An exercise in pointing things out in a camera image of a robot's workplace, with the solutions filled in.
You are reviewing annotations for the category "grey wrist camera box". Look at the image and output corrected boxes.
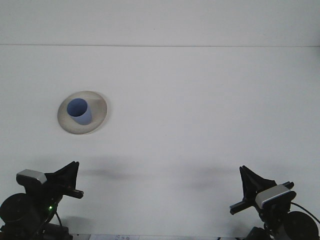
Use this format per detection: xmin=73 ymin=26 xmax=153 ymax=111
xmin=254 ymin=184 xmax=298 ymax=209
xmin=16 ymin=169 xmax=48 ymax=186

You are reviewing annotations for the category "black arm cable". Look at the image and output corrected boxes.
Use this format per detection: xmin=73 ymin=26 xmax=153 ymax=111
xmin=54 ymin=211 xmax=64 ymax=229
xmin=290 ymin=201 xmax=320 ymax=226

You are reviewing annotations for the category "pale round plate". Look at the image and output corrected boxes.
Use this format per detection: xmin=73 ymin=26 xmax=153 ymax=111
xmin=57 ymin=90 xmax=109 ymax=135

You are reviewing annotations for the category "pale blue cup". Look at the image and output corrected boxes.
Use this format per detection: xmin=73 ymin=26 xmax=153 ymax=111
xmin=66 ymin=98 xmax=93 ymax=126

